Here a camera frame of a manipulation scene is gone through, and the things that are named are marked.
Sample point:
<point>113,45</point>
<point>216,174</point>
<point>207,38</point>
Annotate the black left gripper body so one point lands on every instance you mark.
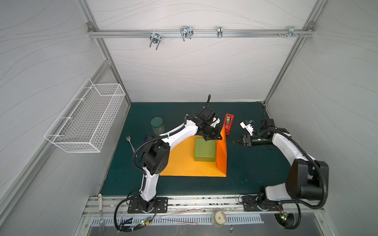
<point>211,133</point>

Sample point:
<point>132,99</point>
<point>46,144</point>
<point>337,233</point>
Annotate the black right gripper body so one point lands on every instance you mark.
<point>248,140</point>

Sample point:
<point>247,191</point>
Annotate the green gift box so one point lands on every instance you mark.
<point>205,151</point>

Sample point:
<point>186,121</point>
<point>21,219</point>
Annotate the orange wrapping paper sheet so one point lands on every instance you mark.
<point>181,160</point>

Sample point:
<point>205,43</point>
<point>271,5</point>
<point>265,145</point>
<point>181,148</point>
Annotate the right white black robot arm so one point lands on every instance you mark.
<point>307,179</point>

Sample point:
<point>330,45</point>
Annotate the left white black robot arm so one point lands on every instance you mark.
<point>151,157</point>

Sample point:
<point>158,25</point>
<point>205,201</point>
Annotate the red tape dispenser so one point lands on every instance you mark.
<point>228,123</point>

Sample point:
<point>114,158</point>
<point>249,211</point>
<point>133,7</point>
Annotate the white slotted vent strip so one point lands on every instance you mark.
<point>204,219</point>

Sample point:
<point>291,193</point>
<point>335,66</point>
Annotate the silver metal fork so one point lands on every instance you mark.
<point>128,138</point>

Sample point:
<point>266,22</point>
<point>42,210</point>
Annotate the middle metal u-bolt clamp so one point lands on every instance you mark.
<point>186,32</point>

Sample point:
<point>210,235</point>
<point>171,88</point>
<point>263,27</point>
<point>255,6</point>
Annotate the metal u-bolt clamp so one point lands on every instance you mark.
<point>186,32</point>
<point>155,38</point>

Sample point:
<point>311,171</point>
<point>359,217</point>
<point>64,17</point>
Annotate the left metal u-bolt clamp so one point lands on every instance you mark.
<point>155,38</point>

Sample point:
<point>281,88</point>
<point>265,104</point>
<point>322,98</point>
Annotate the right metal bolt clamp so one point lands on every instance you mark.
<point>291,33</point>

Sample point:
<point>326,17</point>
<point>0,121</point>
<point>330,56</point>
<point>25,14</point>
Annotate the fork hanging at front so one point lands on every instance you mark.
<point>101,222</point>

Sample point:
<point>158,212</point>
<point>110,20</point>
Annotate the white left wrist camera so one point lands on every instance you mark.
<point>215,122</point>

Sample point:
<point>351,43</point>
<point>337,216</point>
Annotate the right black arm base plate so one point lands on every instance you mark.
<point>251,203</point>

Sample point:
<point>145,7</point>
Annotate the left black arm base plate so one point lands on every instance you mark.
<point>139,205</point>

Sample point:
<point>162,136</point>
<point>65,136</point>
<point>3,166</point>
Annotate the small metal bracket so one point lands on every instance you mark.
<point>219,32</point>

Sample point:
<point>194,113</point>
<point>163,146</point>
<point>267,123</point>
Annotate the aluminium crossbar rail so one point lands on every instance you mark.
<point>198,33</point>

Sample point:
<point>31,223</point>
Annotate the white wire basket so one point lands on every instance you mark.
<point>84,124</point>

